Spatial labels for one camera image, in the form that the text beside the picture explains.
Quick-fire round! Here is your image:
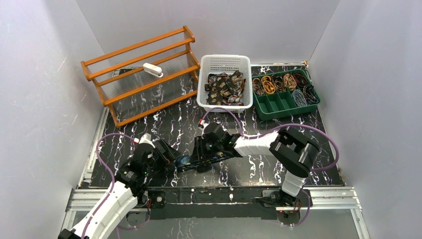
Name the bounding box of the blue floral tie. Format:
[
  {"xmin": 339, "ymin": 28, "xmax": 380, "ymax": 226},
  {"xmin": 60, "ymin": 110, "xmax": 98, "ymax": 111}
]
[{"xmin": 174, "ymin": 152, "xmax": 236, "ymax": 172}]

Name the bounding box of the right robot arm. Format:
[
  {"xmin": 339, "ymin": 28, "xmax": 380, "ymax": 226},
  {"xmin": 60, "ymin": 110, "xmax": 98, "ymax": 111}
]
[{"xmin": 202, "ymin": 123, "xmax": 319, "ymax": 199}]

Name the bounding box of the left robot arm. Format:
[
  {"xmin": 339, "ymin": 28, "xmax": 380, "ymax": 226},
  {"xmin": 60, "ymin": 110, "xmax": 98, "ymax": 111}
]
[{"xmin": 58, "ymin": 133, "xmax": 206, "ymax": 239}]

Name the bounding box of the dark brown patterned tie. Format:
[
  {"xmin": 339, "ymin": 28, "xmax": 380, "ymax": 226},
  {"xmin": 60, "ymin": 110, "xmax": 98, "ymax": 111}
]
[{"xmin": 205, "ymin": 70, "xmax": 246, "ymax": 106}]

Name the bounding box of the rolled multicolour tie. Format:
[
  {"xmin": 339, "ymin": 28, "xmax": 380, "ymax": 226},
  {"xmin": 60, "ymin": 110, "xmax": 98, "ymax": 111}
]
[{"xmin": 252, "ymin": 78, "xmax": 265, "ymax": 96}]

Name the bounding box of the green divided tray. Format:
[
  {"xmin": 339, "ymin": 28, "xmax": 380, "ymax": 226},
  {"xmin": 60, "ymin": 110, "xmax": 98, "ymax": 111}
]
[{"xmin": 252, "ymin": 69, "xmax": 320, "ymax": 120}]

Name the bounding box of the rolled yellow tie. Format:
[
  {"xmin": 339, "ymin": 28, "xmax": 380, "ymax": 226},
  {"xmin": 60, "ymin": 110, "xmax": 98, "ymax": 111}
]
[{"xmin": 261, "ymin": 76, "xmax": 276, "ymax": 94}]

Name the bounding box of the white plastic basket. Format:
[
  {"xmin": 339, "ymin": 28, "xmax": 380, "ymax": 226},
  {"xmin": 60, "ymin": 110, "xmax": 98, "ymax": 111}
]
[{"xmin": 197, "ymin": 54, "xmax": 253, "ymax": 113}]

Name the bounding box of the orange wooden rack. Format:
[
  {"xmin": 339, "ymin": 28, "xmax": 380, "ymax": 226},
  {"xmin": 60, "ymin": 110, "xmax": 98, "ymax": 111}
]
[{"xmin": 81, "ymin": 25, "xmax": 200, "ymax": 127}]

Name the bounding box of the rolled dark brown tie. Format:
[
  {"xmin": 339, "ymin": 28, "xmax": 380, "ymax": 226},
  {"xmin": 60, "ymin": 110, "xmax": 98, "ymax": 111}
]
[{"xmin": 271, "ymin": 75, "xmax": 287, "ymax": 92}]

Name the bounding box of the white stapler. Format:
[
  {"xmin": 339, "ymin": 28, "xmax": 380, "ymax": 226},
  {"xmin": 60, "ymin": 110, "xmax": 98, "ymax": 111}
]
[{"xmin": 142, "ymin": 63, "xmax": 164, "ymax": 78}]

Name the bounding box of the rolled light blue tie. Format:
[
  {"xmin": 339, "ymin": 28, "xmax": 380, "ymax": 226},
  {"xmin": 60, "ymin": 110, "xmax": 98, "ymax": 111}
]
[{"xmin": 291, "ymin": 89, "xmax": 308, "ymax": 107}]

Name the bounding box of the rolled orange brown tie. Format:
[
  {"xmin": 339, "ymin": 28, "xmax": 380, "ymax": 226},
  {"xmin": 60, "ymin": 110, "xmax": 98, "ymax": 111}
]
[{"xmin": 283, "ymin": 74, "xmax": 297, "ymax": 91}]

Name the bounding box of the rolled dark red tie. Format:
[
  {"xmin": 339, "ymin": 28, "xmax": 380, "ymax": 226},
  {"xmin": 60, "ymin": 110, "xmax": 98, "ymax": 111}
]
[{"xmin": 293, "ymin": 73, "xmax": 309, "ymax": 88}]

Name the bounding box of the rolled dark navy tie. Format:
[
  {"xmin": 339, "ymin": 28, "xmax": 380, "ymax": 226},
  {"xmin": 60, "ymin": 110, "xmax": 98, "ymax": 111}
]
[{"xmin": 303, "ymin": 84, "xmax": 319, "ymax": 105}]

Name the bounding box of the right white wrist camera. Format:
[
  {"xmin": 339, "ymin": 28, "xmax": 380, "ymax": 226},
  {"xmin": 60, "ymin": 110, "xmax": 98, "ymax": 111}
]
[{"xmin": 198, "ymin": 120, "xmax": 209, "ymax": 129}]

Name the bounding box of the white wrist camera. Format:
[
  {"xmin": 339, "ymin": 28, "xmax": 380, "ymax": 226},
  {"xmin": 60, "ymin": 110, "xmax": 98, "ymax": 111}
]
[
  {"xmin": 138, "ymin": 133, "xmax": 155, "ymax": 148},
  {"xmin": 198, "ymin": 120, "xmax": 209, "ymax": 129}
]

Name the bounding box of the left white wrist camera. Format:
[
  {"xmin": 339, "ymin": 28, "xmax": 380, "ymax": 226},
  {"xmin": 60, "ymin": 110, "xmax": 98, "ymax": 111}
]
[{"xmin": 138, "ymin": 133, "xmax": 155, "ymax": 148}]

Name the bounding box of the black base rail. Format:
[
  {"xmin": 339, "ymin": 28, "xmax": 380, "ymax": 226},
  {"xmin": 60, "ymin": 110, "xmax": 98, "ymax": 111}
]
[{"xmin": 131, "ymin": 186, "xmax": 314, "ymax": 225}]

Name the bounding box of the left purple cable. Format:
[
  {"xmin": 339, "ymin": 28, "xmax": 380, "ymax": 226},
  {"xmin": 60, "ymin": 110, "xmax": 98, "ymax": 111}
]
[{"xmin": 81, "ymin": 133, "xmax": 151, "ymax": 239}]

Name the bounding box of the purple cable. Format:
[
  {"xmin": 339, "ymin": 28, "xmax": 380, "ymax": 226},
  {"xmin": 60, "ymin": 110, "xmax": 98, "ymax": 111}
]
[
  {"xmin": 199, "ymin": 107, "xmax": 340, "ymax": 228},
  {"xmin": 81, "ymin": 133, "xmax": 151, "ymax": 239}
]

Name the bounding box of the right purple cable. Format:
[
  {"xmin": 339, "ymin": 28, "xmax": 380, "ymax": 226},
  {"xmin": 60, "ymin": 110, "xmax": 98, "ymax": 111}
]
[{"xmin": 199, "ymin": 107, "xmax": 340, "ymax": 228}]

